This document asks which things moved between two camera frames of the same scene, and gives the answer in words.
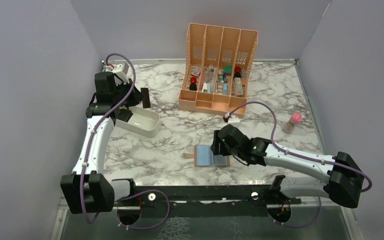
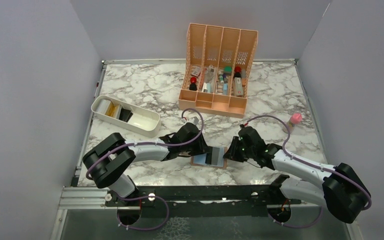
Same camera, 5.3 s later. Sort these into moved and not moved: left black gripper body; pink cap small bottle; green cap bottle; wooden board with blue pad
Moved: left black gripper body
Not moved: green cap bottle; wooden board with blue pad; pink cap small bottle
